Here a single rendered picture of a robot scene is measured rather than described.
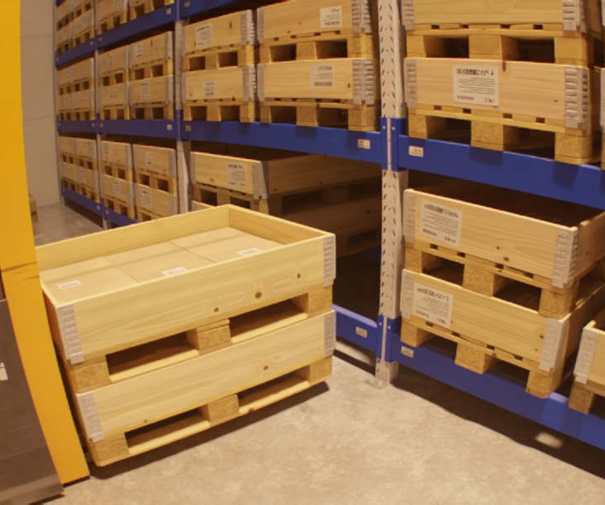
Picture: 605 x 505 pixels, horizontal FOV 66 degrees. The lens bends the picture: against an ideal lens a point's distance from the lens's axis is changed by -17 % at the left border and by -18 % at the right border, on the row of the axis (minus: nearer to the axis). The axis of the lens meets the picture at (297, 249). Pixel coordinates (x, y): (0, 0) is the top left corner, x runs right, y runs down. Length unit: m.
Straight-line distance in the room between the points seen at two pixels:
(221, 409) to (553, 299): 1.36
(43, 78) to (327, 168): 5.19
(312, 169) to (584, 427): 2.18
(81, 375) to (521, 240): 1.62
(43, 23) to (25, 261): 6.27
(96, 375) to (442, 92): 1.65
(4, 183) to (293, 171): 1.98
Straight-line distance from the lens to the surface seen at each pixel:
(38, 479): 2.07
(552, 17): 1.92
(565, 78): 1.87
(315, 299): 2.33
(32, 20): 7.79
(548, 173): 1.93
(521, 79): 1.95
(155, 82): 4.20
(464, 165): 2.11
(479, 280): 2.13
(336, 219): 3.50
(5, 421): 1.90
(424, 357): 2.47
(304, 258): 2.24
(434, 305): 2.30
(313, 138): 2.69
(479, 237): 2.09
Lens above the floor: 1.40
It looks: 17 degrees down
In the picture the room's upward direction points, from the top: 1 degrees counter-clockwise
